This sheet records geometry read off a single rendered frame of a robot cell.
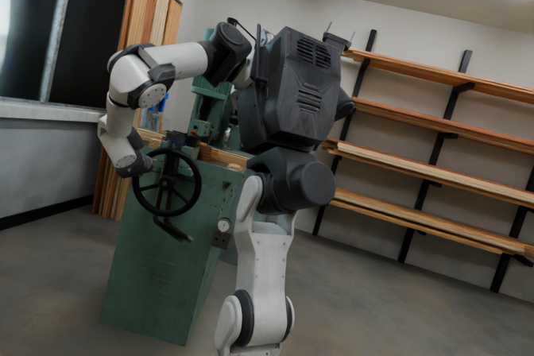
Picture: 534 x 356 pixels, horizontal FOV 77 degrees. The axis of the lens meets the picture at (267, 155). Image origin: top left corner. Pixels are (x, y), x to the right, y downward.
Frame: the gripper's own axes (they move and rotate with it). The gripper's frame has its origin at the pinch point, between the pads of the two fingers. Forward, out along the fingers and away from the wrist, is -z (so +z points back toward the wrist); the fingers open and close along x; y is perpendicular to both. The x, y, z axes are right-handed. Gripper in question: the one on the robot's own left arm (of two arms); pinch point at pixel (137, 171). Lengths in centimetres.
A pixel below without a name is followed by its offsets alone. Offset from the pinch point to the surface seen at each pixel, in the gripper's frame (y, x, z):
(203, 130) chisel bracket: 27, 26, -34
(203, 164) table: 7.9, 22.5, -30.7
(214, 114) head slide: 38, 35, -42
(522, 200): -53, 295, -170
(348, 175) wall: 33, 177, -243
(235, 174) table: -0.5, 35.2, -30.9
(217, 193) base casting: -5.4, 25.1, -36.1
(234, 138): 27, 42, -52
